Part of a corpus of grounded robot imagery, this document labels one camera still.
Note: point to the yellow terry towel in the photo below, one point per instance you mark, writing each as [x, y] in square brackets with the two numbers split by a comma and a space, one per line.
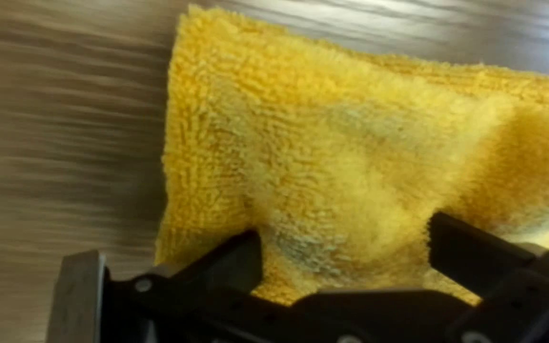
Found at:
[352, 159]

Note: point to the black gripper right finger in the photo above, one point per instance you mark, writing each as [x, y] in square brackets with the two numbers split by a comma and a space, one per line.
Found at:
[485, 255]

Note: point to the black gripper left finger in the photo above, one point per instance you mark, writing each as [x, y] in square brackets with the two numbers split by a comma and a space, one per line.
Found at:
[224, 268]

